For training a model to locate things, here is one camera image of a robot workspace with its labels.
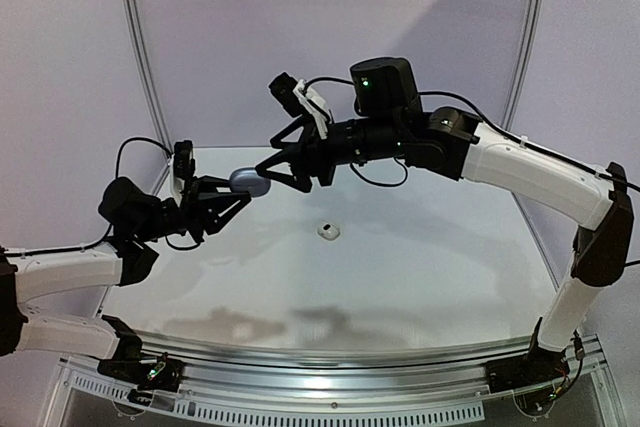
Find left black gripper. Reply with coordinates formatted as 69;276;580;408
133;174;250;242

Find grey oval puck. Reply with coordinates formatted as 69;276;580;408
229;167;271;198

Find white earbud charging case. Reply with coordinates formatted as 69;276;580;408
316;222;341;241

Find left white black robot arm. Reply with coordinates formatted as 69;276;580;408
1;176;253;381

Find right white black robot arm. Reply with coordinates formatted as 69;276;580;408
257;57;634;383

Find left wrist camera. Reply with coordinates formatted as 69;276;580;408
171;140;195;202

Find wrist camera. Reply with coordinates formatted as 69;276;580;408
269;72;331;140
171;140;195;202

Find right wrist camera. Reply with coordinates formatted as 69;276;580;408
269;72;331;140

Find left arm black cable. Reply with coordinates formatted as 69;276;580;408
4;136;206;253

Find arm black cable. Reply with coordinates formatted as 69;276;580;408
4;136;206;253
304;76;640;266

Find aluminium front rail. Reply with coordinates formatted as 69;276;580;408
58;331;609;401

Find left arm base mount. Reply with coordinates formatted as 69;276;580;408
97;315;186;393

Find white slotted cable duct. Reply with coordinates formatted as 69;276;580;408
59;374;487;426

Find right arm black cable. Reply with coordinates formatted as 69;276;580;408
304;76;640;266

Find left aluminium frame post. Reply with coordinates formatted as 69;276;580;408
113;0;174;148

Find aluminium frame post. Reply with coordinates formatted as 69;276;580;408
499;0;543;130
113;0;174;148

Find right aluminium frame post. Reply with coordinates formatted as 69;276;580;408
499;0;543;130

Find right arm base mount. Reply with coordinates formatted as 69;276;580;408
484;318;584;398

